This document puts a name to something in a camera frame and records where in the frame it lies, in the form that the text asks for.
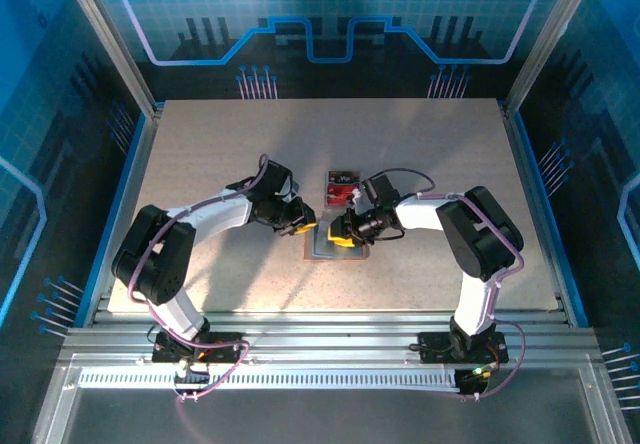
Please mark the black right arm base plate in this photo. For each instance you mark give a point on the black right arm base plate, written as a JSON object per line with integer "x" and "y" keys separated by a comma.
{"x": 435, "y": 348}

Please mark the aluminium left side rail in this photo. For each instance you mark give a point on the aluminium left side rail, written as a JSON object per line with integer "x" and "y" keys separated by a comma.
{"x": 132, "y": 189}

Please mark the brown leather card holder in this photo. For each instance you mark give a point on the brown leather card holder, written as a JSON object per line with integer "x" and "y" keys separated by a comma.
{"x": 360, "y": 254}

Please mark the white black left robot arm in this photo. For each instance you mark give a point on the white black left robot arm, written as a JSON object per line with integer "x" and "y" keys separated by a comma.
{"x": 155, "y": 259}

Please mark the black electronics board with LED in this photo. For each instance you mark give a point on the black electronics board with LED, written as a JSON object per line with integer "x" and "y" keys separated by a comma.
{"x": 475, "y": 379}

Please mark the aluminium frame post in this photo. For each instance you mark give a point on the aluminium frame post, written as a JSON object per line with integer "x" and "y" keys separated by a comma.
{"x": 550, "y": 34}
{"x": 107, "y": 39}

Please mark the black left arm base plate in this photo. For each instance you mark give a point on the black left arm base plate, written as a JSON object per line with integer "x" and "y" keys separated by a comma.
{"x": 225, "y": 346}

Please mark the aluminium right frame post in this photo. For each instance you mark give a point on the aluminium right frame post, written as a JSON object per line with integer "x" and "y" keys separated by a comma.
{"x": 550, "y": 34}

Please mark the black card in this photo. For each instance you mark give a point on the black card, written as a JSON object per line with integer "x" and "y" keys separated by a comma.
{"x": 342, "y": 178}

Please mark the aluminium left frame post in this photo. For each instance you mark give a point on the aluminium left frame post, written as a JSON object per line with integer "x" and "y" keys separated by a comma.
{"x": 107, "y": 39}

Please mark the aluminium right side rail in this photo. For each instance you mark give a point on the aluminium right side rail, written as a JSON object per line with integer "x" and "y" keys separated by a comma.
{"x": 542, "y": 214}

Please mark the red card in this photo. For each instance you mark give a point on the red card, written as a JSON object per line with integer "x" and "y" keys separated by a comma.
{"x": 337, "y": 196}

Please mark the grey card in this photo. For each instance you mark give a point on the grey card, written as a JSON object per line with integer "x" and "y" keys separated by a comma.
{"x": 322, "y": 249}

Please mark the aluminium front frame rail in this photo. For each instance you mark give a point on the aluminium front frame rail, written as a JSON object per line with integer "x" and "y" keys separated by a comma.
{"x": 330, "y": 334}

